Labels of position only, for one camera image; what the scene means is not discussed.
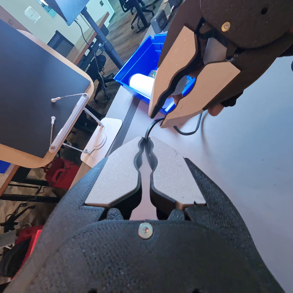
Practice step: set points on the red bag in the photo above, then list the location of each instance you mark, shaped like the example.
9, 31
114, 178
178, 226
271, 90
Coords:
61, 174

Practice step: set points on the wooden desk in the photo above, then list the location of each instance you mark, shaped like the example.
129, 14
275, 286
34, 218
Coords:
84, 49

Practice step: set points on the white wall plate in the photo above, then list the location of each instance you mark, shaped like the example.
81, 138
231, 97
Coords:
32, 14

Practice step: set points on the black table with wooden edge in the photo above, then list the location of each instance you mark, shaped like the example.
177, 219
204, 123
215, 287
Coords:
29, 91

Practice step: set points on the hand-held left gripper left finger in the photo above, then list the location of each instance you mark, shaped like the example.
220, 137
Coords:
114, 176

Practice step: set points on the white paper roll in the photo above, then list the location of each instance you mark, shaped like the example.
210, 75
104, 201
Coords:
142, 84

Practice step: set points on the black metal stand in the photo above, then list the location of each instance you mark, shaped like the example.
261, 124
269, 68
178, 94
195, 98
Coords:
22, 198

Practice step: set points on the person's right hand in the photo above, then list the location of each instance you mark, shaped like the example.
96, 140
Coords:
216, 111

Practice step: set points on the white pin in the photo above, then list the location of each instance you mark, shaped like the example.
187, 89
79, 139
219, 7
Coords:
53, 119
55, 99

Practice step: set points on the dark monitor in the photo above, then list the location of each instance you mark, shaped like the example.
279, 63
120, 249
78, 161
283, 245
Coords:
66, 9

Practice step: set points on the grey round object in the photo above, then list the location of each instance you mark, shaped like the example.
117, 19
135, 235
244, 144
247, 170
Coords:
179, 88

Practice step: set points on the red plastic case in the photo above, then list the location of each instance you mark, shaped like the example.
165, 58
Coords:
31, 235

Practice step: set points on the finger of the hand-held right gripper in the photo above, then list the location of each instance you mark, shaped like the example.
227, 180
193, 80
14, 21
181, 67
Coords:
212, 84
177, 57

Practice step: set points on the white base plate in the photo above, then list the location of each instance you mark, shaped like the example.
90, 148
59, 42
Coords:
107, 130

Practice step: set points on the blue plastic bin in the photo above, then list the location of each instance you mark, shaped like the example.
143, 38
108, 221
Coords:
139, 61

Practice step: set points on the white metal bracket bar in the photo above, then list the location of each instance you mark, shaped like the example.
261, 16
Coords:
68, 121

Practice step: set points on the grey electronic device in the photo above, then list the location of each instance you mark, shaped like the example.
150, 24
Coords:
160, 20

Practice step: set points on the black cabinet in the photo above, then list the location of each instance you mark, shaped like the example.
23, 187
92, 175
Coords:
60, 44

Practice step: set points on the black office chair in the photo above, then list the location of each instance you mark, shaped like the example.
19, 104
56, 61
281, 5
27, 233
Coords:
139, 11
99, 68

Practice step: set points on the remote with coloured buttons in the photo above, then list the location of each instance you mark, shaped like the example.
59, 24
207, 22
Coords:
153, 74

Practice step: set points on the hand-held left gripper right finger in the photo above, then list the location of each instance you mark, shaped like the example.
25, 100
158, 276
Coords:
176, 178

